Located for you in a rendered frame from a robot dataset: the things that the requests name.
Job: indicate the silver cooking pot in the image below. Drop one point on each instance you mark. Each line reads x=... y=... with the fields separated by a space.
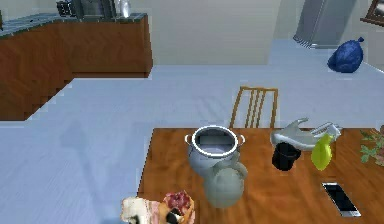
x=213 y=146

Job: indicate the wooden slatted chair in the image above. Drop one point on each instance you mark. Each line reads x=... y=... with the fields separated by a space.
x=255 y=106

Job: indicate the grey green round jug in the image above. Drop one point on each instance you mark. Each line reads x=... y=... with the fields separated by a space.
x=224 y=186

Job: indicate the red sprinkled donut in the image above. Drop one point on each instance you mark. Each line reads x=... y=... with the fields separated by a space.
x=180 y=203

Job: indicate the black cup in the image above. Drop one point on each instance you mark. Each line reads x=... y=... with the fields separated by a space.
x=285 y=156

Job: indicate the clear glass bottle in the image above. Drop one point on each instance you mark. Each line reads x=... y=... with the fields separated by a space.
x=125 y=8

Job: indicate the brown wooden dining table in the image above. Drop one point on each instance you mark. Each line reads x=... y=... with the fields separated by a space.
x=286 y=193

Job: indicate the brown kitchen counter cabinet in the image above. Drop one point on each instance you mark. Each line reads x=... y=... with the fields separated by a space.
x=66 y=50

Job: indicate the dark grey toaster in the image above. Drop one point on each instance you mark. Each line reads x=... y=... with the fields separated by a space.
x=93 y=7

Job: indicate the grey metal fridge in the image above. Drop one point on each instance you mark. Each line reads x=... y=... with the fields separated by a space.
x=321 y=21

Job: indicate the blue garbage bag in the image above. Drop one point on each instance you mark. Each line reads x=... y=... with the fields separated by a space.
x=346 y=57

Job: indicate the black coffee machine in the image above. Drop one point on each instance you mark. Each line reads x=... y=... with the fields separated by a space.
x=64 y=8

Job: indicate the black smartphone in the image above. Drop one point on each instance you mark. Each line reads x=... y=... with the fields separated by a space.
x=340 y=199

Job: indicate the green leafy house plant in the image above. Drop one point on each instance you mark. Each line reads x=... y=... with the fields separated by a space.
x=373 y=146

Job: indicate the dark framed wall picture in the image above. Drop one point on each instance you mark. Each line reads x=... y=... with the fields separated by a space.
x=376 y=12

